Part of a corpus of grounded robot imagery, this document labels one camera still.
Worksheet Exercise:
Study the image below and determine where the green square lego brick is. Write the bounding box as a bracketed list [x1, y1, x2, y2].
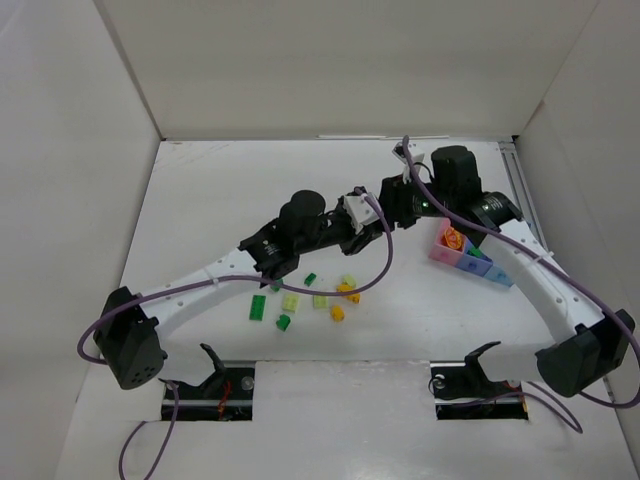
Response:
[467, 246, 484, 259]

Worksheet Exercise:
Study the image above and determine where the green lego plate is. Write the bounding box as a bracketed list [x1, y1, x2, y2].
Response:
[249, 295, 267, 321]

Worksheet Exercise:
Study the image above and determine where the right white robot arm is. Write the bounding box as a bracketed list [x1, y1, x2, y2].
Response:
[379, 140, 639, 398]

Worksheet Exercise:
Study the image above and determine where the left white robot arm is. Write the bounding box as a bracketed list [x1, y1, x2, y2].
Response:
[92, 189, 391, 390]

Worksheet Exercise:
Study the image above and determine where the light green lego right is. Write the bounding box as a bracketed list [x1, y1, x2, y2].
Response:
[342, 274, 357, 288]

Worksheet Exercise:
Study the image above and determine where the light green lego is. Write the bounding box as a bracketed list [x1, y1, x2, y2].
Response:
[342, 274, 357, 288]
[281, 293, 300, 313]
[312, 295, 329, 309]

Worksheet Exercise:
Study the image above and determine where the small dark green lego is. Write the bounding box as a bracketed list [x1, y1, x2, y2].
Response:
[304, 273, 317, 287]

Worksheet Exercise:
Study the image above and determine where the pink container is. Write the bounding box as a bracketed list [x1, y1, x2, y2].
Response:
[429, 219, 469, 267]

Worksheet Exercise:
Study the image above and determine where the orange long lego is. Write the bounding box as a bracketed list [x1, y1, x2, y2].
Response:
[336, 283, 360, 304]

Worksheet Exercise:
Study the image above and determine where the light green lego middle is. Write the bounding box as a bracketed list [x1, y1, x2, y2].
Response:
[312, 295, 329, 309]

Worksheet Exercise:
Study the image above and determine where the orange small lego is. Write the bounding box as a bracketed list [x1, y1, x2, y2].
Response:
[330, 305, 345, 323]

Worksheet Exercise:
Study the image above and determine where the light green lego left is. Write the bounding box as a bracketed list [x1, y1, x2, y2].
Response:
[281, 293, 300, 313]

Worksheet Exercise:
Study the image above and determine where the purple container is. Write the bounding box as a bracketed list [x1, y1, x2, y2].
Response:
[456, 245, 493, 277]

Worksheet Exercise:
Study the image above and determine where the blue container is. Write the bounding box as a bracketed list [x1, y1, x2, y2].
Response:
[484, 264, 513, 288]

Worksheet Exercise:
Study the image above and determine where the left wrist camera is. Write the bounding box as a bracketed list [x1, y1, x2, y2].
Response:
[343, 193, 382, 235]

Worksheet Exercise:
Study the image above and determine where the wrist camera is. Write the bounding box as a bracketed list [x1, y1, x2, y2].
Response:
[343, 193, 382, 235]
[392, 142, 425, 184]

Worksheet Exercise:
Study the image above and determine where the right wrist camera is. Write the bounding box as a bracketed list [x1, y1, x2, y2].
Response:
[392, 142, 425, 184]

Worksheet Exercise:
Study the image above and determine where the aluminium rail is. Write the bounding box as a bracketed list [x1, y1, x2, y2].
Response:
[498, 141, 546, 246]

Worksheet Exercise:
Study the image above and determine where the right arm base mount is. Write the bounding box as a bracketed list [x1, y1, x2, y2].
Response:
[427, 341, 529, 421]

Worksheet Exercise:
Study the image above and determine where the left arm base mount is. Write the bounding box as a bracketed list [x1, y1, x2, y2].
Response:
[160, 343, 256, 422]

